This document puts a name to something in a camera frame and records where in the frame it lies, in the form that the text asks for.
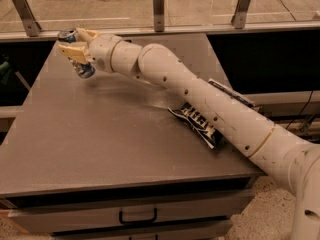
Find grey top drawer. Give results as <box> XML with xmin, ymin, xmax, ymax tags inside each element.
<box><xmin>9</xmin><ymin>189</ymin><xmax>254</xmax><ymax>233</ymax></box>

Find left metal railing bracket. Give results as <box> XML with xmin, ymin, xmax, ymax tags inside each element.
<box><xmin>12</xmin><ymin>0</ymin><xmax>42</xmax><ymax>37</ymax></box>

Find middle metal railing bracket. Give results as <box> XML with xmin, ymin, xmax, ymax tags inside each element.
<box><xmin>153</xmin><ymin>0</ymin><xmax>165</xmax><ymax>32</ymax></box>

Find grey lower drawer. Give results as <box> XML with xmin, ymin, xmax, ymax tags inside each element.
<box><xmin>52</xmin><ymin>219</ymin><xmax>232</xmax><ymax>240</ymax></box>

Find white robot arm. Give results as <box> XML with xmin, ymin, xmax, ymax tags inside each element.
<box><xmin>58</xmin><ymin>28</ymin><xmax>320</xmax><ymax>240</ymax></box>

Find metal railing bracket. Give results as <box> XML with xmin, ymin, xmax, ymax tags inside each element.
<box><xmin>153</xmin><ymin>0</ymin><xmax>165</xmax><ymax>32</ymax></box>
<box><xmin>231</xmin><ymin>0</ymin><xmax>251</xmax><ymax>29</ymax></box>
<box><xmin>12</xmin><ymin>0</ymin><xmax>42</xmax><ymax>37</ymax></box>

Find blue kettle chips bag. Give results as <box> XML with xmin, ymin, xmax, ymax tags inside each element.
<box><xmin>168</xmin><ymin>78</ymin><xmax>261</xmax><ymax>149</ymax></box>

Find silver blue redbull can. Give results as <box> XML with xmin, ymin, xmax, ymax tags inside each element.
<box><xmin>58</xmin><ymin>28</ymin><xmax>98</xmax><ymax>79</ymax></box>

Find black drawer handle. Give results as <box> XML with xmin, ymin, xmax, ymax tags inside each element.
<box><xmin>118</xmin><ymin>208</ymin><xmax>158</xmax><ymax>225</ymax></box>

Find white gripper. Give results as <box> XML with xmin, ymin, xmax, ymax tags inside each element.
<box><xmin>58</xmin><ymin>28</ymin><xmax>122</xmax><ymax>73</ymax></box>

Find green object at left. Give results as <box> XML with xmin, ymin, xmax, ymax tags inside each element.
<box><xmin>0</xmin><ymin>61</ymin><xmax>12</xmax><ymax>85</ymax></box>

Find right metal railing bracket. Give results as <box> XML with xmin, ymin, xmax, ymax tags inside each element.
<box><xmin>231</xmin><ymin>0</ymin><xmax>251</xmax><ymax>29</ymax></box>

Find grey drawer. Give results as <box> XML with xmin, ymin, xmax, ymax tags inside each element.
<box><xmin>9</xmin><ymin>189</ymin><xmax>254</xmax><ymax>233</ymax></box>
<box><xmin>52</xmin><ymin>219</ymin><xmax>232</xmax><ymax>240</ymax></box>

